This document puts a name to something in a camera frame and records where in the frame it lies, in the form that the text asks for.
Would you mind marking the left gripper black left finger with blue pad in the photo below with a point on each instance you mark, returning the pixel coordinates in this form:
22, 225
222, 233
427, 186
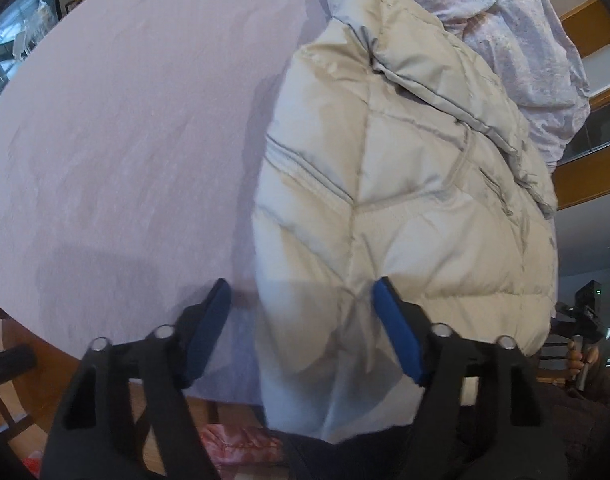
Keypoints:
123, 395

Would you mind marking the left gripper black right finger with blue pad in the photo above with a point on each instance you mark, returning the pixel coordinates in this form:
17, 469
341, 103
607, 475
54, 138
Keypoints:
480, 416

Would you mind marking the beige puffer jacket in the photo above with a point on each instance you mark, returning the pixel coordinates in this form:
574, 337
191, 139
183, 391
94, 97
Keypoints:
394, 152

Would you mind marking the person's right hand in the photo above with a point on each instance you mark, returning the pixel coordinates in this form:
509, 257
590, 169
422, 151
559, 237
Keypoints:
577, 360

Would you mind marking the red patterned cloth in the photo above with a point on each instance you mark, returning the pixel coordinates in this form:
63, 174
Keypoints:
232, 446

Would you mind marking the dark wooden chair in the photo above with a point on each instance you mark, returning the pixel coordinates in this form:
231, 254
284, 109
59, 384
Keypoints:
25, 438

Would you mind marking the lilac bed sheet mattress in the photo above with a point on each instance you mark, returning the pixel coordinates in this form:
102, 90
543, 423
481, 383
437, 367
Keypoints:
130, 144

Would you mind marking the lilac crumpled duvet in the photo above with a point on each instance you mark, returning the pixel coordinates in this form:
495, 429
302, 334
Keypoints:
524, 43

